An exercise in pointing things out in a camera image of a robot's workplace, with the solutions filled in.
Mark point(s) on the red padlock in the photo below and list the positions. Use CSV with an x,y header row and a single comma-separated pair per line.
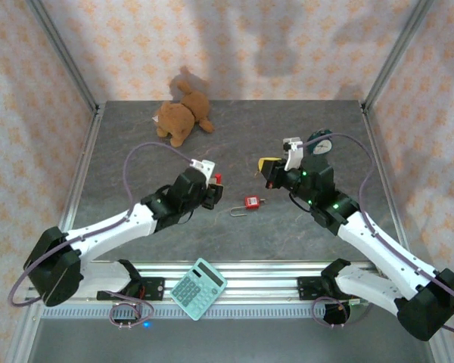
x,y
218,177
251,202

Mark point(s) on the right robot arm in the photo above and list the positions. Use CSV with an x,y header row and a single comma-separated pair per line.
x,y
382,246

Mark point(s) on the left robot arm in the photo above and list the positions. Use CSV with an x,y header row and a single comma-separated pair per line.
x,y
109,230

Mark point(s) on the teal alarm clock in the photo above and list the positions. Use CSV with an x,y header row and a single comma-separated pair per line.
x,y
321,147

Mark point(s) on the brown plush toy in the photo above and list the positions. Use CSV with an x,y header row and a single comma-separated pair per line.
x,y
181,117

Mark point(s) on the teal calculator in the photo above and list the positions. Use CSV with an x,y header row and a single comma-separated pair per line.
x,y
198,289

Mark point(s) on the small green circuit board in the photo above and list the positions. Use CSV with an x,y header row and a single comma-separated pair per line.
x,y
357,301

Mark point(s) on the aluminium table side rail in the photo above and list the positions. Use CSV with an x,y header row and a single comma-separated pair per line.
x,y
367,119
87,151

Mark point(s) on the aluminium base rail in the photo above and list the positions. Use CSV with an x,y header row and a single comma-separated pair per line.
x,y
257,283

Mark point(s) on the aluminium frame post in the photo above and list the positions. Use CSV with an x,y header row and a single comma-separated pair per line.
x,y
62,51
397,51

